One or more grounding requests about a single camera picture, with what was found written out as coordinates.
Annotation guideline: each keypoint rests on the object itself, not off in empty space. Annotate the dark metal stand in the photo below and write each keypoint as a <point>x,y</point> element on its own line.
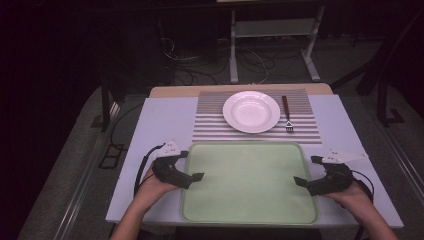
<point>386,100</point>
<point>110,100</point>

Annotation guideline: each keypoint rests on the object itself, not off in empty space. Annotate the metal floor rail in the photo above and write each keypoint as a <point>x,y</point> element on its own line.
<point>83,180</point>
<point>403,156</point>

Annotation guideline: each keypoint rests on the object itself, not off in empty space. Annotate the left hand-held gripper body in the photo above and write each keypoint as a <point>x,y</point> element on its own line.
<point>170,173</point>

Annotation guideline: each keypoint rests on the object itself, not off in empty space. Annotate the person's right hand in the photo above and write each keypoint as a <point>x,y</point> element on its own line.
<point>353,200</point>

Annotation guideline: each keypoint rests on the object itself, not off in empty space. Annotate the person's left hand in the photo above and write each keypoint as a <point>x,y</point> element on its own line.
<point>151,190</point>

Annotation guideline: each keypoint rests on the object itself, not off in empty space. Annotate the pale green tray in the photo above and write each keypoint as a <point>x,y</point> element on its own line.
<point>248,183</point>

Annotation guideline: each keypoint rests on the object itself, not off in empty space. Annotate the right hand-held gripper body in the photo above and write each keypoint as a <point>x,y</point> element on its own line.
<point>333,180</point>

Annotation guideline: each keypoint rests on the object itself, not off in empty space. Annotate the grey striped placemat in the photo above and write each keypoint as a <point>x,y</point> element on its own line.
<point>210,126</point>

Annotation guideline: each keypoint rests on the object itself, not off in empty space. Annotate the white plate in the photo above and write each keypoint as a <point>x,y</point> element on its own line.
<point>251,111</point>

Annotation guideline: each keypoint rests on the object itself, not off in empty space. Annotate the pale grey table board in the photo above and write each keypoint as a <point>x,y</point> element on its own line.
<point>166,116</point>

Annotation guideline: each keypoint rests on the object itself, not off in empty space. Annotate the white metal stand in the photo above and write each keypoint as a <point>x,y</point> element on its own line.
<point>273,28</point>

